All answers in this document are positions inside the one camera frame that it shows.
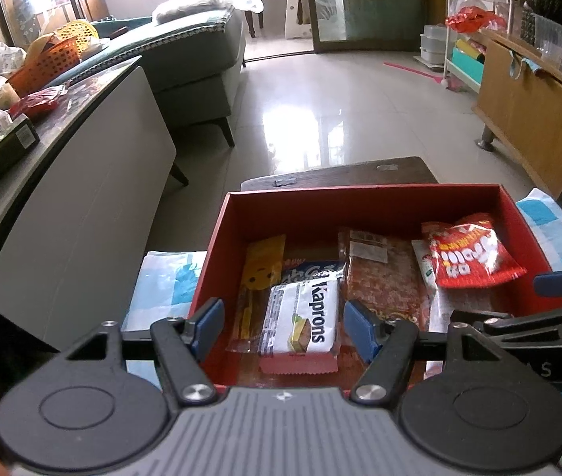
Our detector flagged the red cardboard box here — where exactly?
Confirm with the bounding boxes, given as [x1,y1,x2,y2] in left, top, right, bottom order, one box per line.
[188,183,562,390]

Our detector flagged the white wafer packet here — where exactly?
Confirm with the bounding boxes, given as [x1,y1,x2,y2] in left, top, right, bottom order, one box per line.
[257,278,342,358]

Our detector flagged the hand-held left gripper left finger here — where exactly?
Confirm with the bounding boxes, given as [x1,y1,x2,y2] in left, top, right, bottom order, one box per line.
[62,296,225,406]

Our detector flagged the grey sofa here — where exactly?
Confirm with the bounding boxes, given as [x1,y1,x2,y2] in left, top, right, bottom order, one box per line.
[87,5,247,147]

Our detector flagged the orange plastic basket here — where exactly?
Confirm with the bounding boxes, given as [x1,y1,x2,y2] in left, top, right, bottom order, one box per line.
[8,37,82,96]

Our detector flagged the white board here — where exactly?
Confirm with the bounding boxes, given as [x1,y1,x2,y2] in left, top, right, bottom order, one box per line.
[285,0,314,40]

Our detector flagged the white plastic containers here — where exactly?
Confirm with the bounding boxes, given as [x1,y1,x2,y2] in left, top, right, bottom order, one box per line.
[419,25,448,65]

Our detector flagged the glass sliding door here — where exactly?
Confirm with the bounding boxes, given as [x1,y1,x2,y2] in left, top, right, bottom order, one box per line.
[303,0,453,53]

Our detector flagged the grey side cabinet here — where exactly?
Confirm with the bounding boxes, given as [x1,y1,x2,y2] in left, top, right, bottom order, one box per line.
[0,54,190,407]

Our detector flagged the long clear snack packet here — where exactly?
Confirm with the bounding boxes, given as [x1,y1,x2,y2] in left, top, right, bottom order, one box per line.
[411,239,505,382]

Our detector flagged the red bag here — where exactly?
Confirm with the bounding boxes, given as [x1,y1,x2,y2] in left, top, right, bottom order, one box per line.
[446,5,507,33]

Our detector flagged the brown clear snack packet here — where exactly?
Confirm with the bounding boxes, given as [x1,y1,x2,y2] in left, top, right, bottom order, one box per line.
[337,227,433,388]

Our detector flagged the red crinkly snack packet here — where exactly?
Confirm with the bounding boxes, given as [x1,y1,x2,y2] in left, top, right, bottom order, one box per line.
[421,212,528,289]

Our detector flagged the white blanket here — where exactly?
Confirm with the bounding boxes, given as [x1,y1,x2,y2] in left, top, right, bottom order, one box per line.
[153,0,264,23]

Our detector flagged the wooden sideboard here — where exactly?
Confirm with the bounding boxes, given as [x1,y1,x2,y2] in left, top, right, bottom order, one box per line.
[472,30,562,199]

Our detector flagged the yellow snack packet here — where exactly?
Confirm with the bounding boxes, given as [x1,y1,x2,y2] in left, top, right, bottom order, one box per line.
[225,234,287,354]

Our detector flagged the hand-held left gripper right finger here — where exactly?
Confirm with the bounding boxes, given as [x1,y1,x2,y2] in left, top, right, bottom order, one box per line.
[342,299,513,406]

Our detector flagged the yellow round basket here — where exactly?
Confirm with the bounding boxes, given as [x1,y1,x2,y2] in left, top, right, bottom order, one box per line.
[53,20,100,49]

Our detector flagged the blue checkered tablecloth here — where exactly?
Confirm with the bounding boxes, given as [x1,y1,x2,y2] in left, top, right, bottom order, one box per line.
[122,187,562,476]

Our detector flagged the white metal rack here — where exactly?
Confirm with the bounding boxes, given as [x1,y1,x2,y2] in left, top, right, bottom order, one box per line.
[442,0,517,92]

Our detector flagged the teal storage bin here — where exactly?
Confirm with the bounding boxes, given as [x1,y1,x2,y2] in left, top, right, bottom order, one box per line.
[451,42,485,80]

